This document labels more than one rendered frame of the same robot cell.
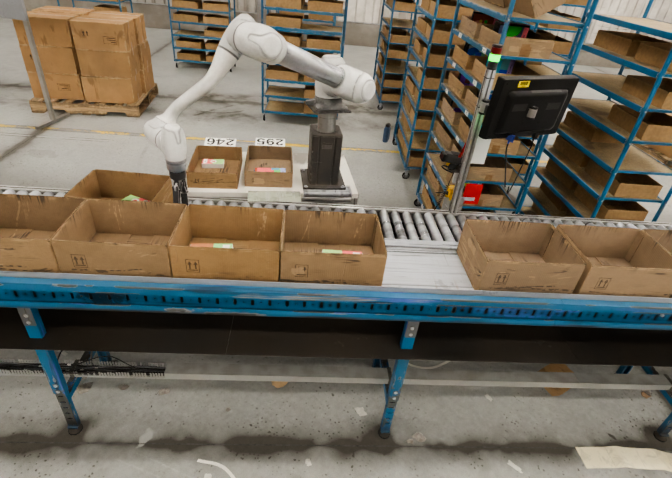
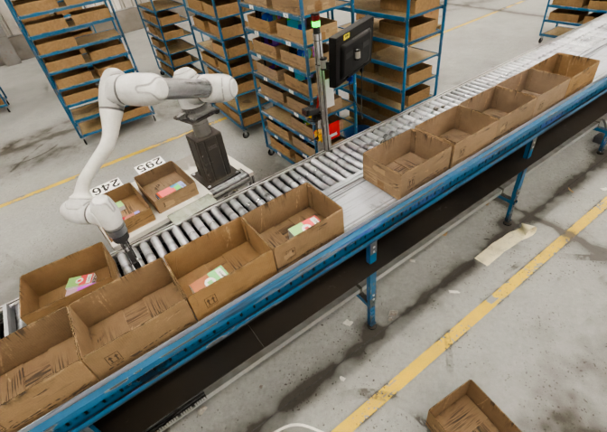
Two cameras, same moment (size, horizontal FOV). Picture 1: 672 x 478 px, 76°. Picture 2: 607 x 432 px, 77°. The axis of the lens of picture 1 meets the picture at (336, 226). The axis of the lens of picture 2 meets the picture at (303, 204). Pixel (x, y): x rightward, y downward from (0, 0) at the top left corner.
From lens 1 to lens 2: 58 cm
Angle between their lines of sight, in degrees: 21
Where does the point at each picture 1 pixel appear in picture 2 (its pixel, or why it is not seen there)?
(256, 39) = (145, 89)
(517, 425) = (438, 267)
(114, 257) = (144, 335)
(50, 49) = not seen: outside the picture
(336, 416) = (335, 336)
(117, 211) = (101, 298)
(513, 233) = (392, 146)
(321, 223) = (271, 211)
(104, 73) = not seen: outside the picture
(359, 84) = (226, 86)
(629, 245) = (453, 118)
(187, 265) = (207, 303)
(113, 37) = not seen: outside the picture
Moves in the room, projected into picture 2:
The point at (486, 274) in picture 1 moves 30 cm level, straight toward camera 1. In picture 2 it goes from (402, 184) to (422, 222)
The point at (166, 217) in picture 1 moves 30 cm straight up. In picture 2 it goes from (147, 277) to (119, 227)
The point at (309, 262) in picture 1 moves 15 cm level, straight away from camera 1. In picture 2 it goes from (294, 244) to (277, 227)
